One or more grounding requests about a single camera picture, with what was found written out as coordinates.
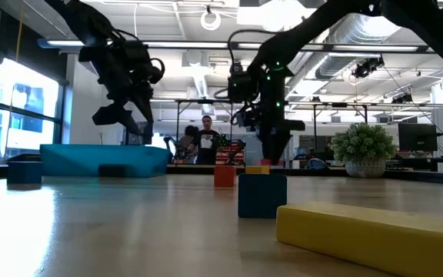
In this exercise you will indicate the orange cube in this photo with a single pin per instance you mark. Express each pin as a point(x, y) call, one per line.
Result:
point(225, 177)

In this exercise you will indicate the red storage shelves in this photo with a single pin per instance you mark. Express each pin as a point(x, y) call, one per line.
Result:
point(238, 155)

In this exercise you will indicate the blue plastic bin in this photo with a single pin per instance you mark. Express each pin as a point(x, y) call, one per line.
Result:
point(90, 159)

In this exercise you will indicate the black background robot arm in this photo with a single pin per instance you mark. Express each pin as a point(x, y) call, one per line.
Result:
point(167, 143)
point(225, 144)

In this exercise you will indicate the blue chair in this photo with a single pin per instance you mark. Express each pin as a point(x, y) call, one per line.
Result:
point(317, 164)

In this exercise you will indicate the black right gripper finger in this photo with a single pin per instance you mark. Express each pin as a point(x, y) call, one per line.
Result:
point(275, 144)

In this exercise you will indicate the green plant in white pot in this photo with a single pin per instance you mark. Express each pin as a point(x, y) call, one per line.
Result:
point(363, 146)

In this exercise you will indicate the person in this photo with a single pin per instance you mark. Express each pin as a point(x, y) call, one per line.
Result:
point(188, 134)
point(207, 142)

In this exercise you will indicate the black ceiling spotlight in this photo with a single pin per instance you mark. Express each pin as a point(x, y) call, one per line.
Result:
point(402, 99)

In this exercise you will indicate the round black overhead camera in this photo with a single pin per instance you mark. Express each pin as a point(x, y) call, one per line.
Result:
point(236, 67)

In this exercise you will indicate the black overhead light bar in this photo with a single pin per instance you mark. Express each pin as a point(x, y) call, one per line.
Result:
point(187, 45)

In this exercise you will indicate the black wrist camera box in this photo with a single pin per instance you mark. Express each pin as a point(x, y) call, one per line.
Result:
point(244, 87)

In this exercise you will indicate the red block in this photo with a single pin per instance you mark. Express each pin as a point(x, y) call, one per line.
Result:
point(264, 162)

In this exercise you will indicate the black station frame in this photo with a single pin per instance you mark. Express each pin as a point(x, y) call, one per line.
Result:
point(315, 115)
point(178, 115)

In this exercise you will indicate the yellow long block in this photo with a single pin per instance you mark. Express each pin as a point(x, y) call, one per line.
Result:
point(379, 238)

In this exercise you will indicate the blue block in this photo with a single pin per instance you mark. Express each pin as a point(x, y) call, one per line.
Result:
point(24, 173)

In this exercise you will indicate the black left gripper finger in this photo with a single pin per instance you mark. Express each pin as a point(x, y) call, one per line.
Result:
point(114, 115)
point(144, 115)

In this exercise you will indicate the black computer monitor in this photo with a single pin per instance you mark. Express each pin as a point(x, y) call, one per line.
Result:
point(417, 137)
point(126, 135)

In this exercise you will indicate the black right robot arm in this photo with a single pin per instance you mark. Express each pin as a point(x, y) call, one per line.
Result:
point(321, 23)

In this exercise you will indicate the black overhead camera rig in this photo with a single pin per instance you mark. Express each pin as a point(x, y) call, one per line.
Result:
point(367, 68)

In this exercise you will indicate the blue cube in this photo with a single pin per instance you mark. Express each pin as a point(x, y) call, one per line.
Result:
point(262, 196)

